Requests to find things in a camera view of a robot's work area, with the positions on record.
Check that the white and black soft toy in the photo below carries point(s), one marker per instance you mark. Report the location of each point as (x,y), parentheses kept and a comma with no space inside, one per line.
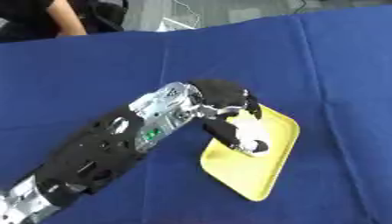
(252,131)

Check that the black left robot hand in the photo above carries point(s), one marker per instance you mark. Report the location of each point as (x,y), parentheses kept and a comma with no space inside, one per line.
(222,93)

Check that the person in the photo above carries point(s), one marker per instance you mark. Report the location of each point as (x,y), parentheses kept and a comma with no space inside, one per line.
(30,17)

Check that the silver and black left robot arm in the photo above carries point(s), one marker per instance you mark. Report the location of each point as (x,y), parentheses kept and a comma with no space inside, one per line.
(97,145)

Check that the yellow plastic tray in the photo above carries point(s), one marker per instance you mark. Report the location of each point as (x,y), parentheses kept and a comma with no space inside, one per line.
(245,175)

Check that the black chair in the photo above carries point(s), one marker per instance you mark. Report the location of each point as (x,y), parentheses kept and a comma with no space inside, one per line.
(107,14)

